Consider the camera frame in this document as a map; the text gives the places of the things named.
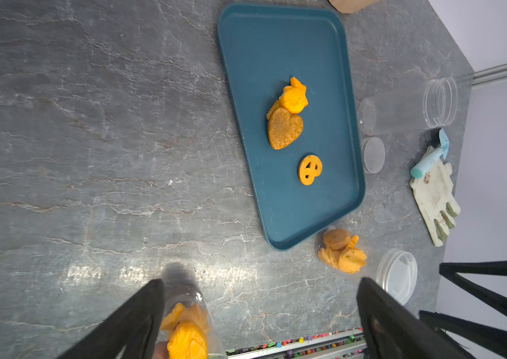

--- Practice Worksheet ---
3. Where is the clear cookie jar front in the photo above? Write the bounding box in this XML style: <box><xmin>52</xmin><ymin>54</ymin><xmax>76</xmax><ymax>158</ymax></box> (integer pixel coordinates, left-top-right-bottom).
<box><xmin>316</xmin><ymin>226</ymin><xmax>419</xmax><ymax>305</ymax></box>

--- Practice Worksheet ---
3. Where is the orange pretzel shaped cookie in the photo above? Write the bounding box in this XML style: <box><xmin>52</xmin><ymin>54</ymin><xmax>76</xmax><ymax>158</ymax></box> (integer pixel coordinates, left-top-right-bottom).
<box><xmin>298</xmin><ymin>155</ymin><xmax>323</xmax><ymax>185</ymax></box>

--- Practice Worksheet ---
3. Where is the teal plastic tray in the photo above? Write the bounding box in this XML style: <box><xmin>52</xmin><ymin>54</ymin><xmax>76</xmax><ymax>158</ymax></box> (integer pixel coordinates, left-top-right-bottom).
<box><xmin>217</xmin><ymin>3</ymin><xmax>366</xmax><ymax>251</ymax></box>

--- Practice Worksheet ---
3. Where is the clear jar lid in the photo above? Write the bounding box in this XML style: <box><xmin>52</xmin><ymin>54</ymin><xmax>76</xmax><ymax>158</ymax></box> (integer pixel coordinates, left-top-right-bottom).
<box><xmin>360</xmin><ymin>137</ymin><xmax>386</xmax><ymax>174</ymax></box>

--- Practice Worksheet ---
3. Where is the green plant in pot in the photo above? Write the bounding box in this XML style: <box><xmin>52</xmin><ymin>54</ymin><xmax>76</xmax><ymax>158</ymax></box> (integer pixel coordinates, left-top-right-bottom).
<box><xmin>329</xmin><ymin>0</ymin><xmax>379</xmax><ymax>14</ymax></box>

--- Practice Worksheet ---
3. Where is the orange heart shaped cookie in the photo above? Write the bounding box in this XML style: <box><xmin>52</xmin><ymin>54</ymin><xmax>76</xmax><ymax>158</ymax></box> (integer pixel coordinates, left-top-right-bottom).
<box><xmin>268</xmin><ymin>107</ymin><xmax>304</xmax><ymax>150</ymax></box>

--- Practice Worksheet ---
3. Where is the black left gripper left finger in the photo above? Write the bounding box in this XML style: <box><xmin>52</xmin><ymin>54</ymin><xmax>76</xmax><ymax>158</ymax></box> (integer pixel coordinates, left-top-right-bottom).
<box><xmin>60</xmin><ymin>279</ymin><xmax>165</xmax><ymax>358</ymax></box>

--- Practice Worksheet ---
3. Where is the orange shell shaped cookie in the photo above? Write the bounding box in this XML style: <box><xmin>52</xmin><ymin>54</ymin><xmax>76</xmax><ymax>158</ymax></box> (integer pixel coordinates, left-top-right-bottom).
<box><xmin>279</xmin><ymin>77</ymin><xmax>309</xmax><ymax>115</ymax></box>

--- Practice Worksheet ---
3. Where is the light blue garden trowel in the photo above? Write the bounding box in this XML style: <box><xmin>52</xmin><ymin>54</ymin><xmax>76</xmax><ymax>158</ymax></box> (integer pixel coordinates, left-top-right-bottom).
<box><xmin>410</xmin><ymin>128</ymin><xmax>449</xmax><ymax>179</ymax></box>

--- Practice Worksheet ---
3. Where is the beige gardening glove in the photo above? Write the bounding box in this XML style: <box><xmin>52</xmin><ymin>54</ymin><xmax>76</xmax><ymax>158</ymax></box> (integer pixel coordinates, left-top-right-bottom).
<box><xmin>409</xmin><ymin>158</ymin><xmax>461</xmax><ymax>247</ymax></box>

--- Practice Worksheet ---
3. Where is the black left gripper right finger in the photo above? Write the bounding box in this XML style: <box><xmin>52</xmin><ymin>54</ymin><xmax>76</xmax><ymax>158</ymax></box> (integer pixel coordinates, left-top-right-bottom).
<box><xmin>357</xmin><ymin>278</ymin><xmax>473</xmax><ymax>358</ymax></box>

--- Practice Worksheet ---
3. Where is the clear cookie jar back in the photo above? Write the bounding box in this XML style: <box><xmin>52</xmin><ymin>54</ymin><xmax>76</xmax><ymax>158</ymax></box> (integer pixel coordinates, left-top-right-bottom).
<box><xmin>153</xmin><ymin>285</ymin><xmax>227</xmax><ymax>358</ymax></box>

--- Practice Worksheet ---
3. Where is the clear cookie jar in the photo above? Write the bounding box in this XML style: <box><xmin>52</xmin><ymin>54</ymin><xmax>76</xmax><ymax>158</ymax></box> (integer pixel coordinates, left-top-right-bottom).
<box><xmin>357</xmin><ymin>77</ymin><xmax>458</xmax><ymax>136</ymax></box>
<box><xmin>153</xmin><ymin>285</ymin><xmax>227</xmax><ymax>358</ymax></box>
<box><xmin>316</xmin><ymin>226</ymin><xmax>419</xmax><ymax>305</ymax></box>

